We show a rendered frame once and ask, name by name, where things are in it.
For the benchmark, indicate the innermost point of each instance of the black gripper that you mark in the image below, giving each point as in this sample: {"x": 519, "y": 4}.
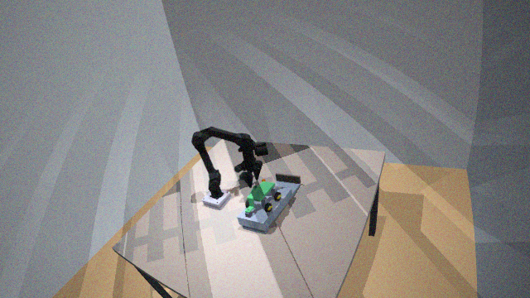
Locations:
{"x": 251, "y": 166}

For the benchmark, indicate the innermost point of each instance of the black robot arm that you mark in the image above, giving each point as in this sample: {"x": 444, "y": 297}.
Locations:
{"x": 247, "y": 145}

